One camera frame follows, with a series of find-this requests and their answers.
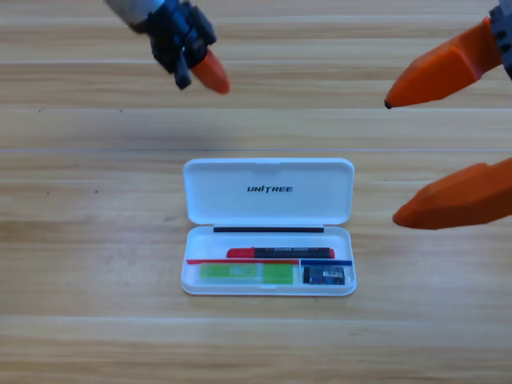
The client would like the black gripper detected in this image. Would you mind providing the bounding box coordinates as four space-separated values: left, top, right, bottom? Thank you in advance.
383 0 512 110
147 0 232 95

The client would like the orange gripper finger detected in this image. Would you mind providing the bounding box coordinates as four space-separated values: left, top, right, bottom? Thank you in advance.
392 156 512 231

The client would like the green highlighter pen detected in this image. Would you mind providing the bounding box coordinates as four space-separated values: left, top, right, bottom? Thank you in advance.
198 262 295 286

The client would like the red and black marker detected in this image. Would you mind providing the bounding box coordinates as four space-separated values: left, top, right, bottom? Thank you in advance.
226 246 336 260

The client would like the black and blue eraser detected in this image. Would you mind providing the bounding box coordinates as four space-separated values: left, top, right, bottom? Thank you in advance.
302 266 346 286

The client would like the white open pencil case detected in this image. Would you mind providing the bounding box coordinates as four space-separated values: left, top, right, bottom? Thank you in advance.
180 158 358 298

